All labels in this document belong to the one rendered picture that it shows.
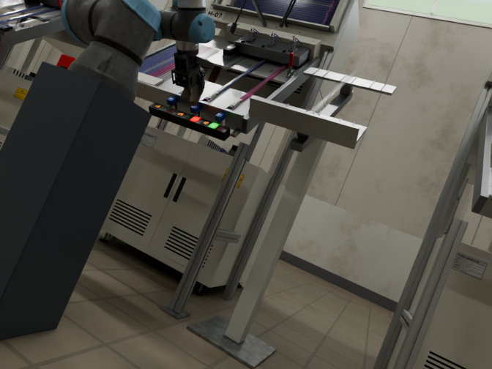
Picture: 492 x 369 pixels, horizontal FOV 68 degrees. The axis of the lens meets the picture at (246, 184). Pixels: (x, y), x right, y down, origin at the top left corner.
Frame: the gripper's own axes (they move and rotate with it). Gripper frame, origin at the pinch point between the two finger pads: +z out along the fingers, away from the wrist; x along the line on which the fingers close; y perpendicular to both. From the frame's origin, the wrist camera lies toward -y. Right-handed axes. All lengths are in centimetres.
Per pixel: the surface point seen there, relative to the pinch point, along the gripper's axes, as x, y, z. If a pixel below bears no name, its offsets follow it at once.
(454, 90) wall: 94, -392, 126
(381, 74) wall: 5, -393, 128
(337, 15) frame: 22, -86, -15
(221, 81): -34, -70, 27
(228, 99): 5.9, -13.6, 3.0
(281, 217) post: 44, 14, 24
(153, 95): -22.2, -2.2, 4.7
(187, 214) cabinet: -3, 7, 53
